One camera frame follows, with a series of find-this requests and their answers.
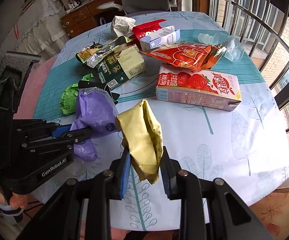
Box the purple plastic bag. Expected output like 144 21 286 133
70 87 118 161

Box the green wrapper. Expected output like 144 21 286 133
59 73 95 116

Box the gold foil wrapper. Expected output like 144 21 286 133
116 99 164 185

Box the silver foil snack wrapper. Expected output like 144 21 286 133
76 36 132 68

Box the dark green beige carton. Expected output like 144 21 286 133
78 44 146 103

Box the strawberry milk carton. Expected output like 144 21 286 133
156 64 242 112

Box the white tissue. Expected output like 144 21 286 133
110 16 136 37

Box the white lavender medicine box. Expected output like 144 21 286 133
140 25 180 51

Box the red orange snack bag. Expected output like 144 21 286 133
141 42 227 72

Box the clear plastic bottle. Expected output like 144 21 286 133
198 33 244 62

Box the person's left hand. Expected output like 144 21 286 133
0 187 31 209

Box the floral pink curtain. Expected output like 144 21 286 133
250 187 289 239

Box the pink bed sheet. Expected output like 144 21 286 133
13 55 58 119

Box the white lace covered furniture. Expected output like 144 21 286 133
0 0 69 62

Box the tree pattern tablecloth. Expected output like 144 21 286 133
32 11 289 231

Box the wooden drawer cabinet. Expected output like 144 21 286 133
60 0 124 38

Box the red cardboard box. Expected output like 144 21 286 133
130 19 166 41

